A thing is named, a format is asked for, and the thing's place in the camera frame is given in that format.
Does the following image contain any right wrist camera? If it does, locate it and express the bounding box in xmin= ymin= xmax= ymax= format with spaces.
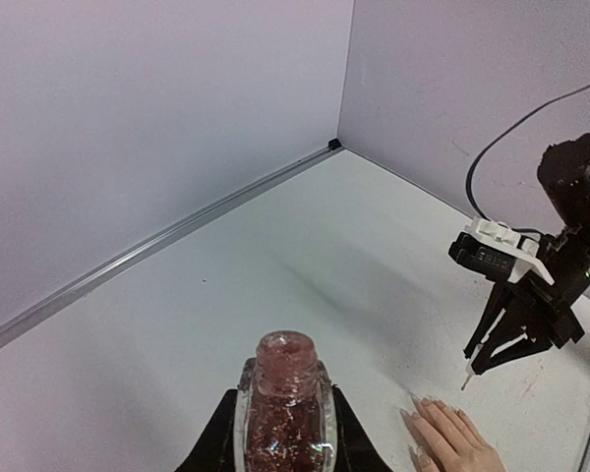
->
xmin=448 ymin=217 xmax=555 ymax=286

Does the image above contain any glitter nail polish bottle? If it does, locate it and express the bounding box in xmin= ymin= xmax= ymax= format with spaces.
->
xmin=233 ymin=330 xmax=338 ymax=472

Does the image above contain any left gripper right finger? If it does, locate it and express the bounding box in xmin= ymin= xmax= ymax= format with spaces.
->
xmin=332 ymin=385 xmax=391 ymax=472

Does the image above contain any mannequin hand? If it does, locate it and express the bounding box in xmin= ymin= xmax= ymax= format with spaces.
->
xmin=400 ymin=397 xmax=505 ymax=472

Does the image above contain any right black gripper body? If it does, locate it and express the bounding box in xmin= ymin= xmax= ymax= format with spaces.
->
xmin=520 ymin=133 xmax=590 ymax=347

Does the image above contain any white nail polish cap brush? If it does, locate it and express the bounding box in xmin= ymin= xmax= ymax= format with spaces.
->
xmin=460 ymin=331 xmax=529 ymax=391

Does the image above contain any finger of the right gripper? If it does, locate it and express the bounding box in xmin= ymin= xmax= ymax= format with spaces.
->
xmin=470 ymin=329 xmax=553 ymax=376
xmin=464 ymin=282 xmax=524 ymax=360

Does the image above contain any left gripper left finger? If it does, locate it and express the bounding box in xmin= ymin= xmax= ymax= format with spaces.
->
xmin=176 ymin=389 xmax=238 ymax=472

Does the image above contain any right black camera cable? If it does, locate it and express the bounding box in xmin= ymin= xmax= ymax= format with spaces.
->
xmin=465 ymin=73 xmax=590 ymax=232

